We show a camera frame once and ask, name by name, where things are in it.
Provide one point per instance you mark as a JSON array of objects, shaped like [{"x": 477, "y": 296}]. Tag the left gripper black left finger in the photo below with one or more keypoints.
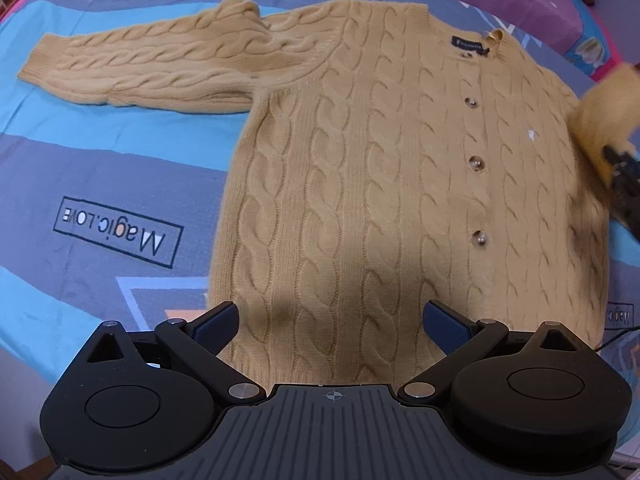
[{"x": 192, "y": 348}]

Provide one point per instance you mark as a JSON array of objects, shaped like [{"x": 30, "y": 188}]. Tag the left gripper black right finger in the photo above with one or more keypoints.
[{"x": 464, "y": 342}]

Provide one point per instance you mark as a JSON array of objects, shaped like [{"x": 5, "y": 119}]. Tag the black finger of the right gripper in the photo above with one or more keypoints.
[{"x": 625, "y": 188}]

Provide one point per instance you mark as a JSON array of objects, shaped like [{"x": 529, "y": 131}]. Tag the tan cable-knit cardigan sweater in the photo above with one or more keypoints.
[{"x": 387, "y": 159}]

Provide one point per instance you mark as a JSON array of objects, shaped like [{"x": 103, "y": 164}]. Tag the blue grey patterned bed sheet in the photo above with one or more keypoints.
[{"x": 111, "y": 212}]

